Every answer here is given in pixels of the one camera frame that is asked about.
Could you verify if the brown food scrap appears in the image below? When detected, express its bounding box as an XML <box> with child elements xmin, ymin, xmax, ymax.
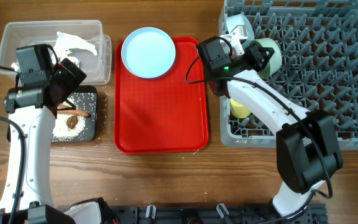
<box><xmin>66</xmin><ymin>116</ymin><xmax>78</xmax><ymax>129</ymax></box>

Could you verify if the yellow plastic cup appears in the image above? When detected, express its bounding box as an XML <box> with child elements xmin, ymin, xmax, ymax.
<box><xmin>229</xmin><ymin>98</ymin><xmax>252</xmax><ymax>119</ymax></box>

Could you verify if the white tissue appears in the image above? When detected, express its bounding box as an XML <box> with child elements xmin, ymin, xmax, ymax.
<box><xmin>11</xmin><ymin>30</ymin><xmax>99</xmax><ymax>72</ymax></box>

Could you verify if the light green small bowl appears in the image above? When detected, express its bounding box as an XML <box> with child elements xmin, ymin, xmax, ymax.
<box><xmin>250</xmin><ymin>38</ymin><xmax>282</xmax><ymax>80</ymax></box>

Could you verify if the light blue rice bowl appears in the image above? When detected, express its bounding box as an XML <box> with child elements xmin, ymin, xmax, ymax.
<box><xmin>226</xmin><ymin>14</ymin><xmax>254</xmax><ymax>48</ymax></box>

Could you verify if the large light blue plate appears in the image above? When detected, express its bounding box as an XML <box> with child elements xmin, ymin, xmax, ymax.
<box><xmin>121</xmin><ymin>27</ymin><xmax>176</xmax><ymax>79</ymax></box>

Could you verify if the black waste tray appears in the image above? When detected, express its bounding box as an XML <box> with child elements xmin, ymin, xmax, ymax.
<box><xmin>9</xmin><ymin>86</ymin><xmax>98</xmax><ymax>142</ymax></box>

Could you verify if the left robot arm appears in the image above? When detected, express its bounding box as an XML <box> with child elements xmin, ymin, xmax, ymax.
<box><xmin>0</xmin><ymin>44</ymin><xmax>116</xmax><ymax>223</ymax></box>

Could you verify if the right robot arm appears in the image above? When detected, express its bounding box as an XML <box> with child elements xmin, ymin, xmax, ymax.
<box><xmin>196</xmin><ymin>36</ymin><xmax>343</xmax><ymax>220</ymax></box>

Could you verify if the orange carrot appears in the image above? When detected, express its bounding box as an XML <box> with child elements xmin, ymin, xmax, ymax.
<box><xmin>57</xmin><ymin>109</ymin><xmax>90</xmax><ymax>118</ymax></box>

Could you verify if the clear plastic waste bin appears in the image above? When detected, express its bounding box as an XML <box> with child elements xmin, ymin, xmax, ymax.
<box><xmin>0</xmin><ymin>20</ymin><xmax>112</xmax><ymax>85</ymax></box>

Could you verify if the red serving tray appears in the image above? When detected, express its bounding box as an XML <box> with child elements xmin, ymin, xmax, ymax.
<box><xmin>114</xmin><ymin>37</ymin><xmax>209</xmax><ymax>154</ymax></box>

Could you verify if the grey dishwasher rack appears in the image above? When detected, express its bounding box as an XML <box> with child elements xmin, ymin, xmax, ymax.
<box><xmin>219</xmin><ymin>0</ymin><xmax>358</xmax><ymax>151</ymax></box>

